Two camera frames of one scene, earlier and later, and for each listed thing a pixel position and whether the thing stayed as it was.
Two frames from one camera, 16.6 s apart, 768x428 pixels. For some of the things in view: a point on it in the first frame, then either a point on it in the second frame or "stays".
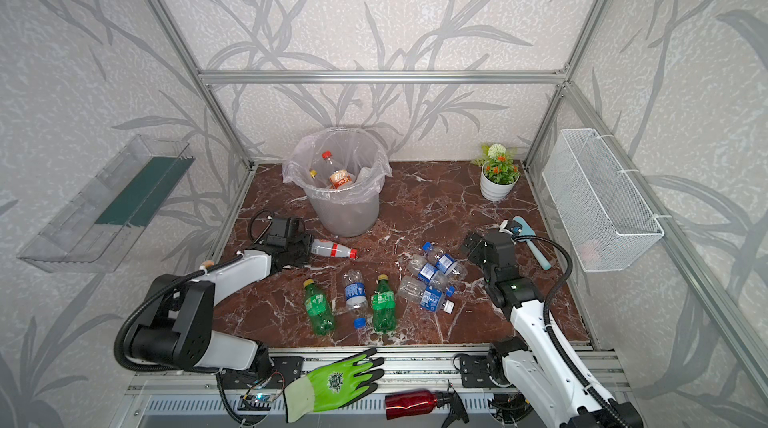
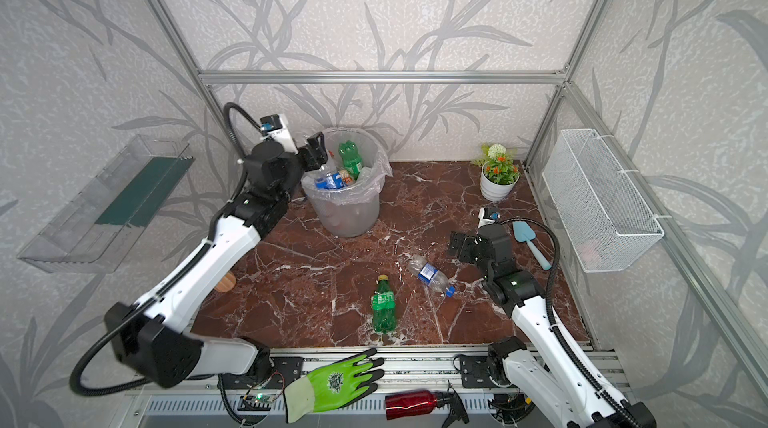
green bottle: (315, 304) to (352, 161)
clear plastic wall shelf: (91, 229) stays
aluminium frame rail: (382, 77) stays
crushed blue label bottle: (412, 289) to (430, 275)
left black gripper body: (302, 247) to (312, 153)
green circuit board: (255, 402) stays
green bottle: (383, 303) stays
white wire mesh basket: (607, 219) stays
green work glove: (334, 386) stays
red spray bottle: (415, 403) stays
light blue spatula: (526, 230) stays
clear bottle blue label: (355, 292) to (331, 181)
